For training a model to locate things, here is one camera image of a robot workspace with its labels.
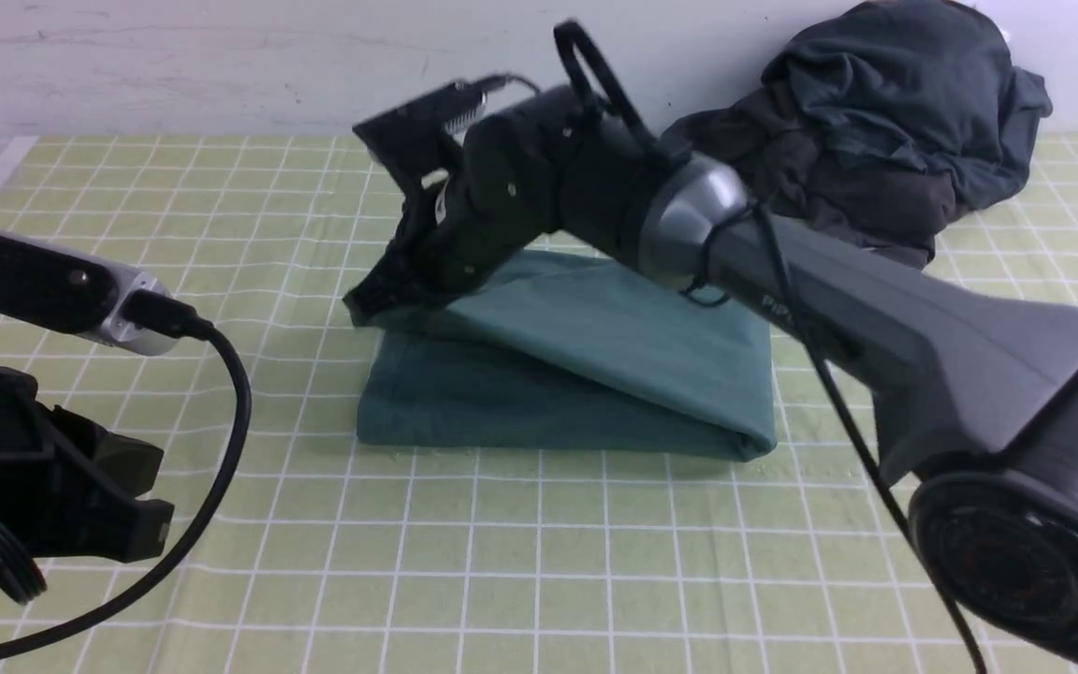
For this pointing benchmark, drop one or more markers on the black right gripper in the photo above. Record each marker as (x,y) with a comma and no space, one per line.
(465,225)

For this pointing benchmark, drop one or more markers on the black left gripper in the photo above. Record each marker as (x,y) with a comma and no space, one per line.
(70,487)

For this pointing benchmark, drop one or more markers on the green long-sleeved shirt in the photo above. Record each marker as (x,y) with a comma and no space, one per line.
(572,352)

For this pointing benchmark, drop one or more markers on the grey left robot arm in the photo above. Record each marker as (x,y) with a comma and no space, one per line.
(70,487)

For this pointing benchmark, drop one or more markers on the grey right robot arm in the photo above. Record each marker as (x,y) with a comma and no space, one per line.
(976,395)

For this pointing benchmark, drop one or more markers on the dark charcoal crumpled garment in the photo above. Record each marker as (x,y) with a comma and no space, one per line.
(781,157)

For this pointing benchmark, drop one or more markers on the dark grey-blue crumpled garment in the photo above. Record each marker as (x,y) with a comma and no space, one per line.
(924,85)

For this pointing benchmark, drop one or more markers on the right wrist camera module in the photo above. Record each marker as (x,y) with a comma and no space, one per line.
(417,137)

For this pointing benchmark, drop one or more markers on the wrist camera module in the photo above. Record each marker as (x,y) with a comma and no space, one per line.
(61,289)
(417,137)

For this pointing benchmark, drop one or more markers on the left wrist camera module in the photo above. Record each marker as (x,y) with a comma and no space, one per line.
(61,289)

